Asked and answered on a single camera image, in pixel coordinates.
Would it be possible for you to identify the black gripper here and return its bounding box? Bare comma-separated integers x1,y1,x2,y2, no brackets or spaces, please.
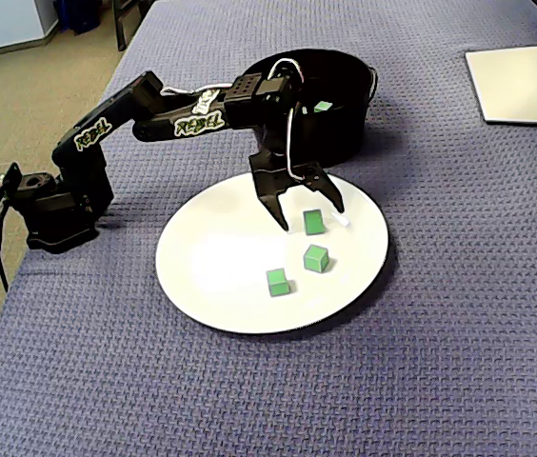
249,150,346,233

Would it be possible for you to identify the white round plate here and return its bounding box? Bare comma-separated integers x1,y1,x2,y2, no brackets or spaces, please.
154,170,390,335

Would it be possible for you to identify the black metal bucket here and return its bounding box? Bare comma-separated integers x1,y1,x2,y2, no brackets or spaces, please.
242,47,379,169

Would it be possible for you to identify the blue woven table cloth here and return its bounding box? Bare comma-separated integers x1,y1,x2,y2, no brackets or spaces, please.
0,0,537,457

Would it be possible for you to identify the silver monitor stand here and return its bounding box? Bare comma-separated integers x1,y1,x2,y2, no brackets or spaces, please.
465,21,537,128

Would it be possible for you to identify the black furniture leg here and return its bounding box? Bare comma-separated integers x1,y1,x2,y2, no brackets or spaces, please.
111,0,155,52

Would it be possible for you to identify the blue bin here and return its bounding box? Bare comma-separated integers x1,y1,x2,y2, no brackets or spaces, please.
52,0,110,35

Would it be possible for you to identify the white servo wire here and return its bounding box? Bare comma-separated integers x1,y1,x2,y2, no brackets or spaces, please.
267,56,308,183

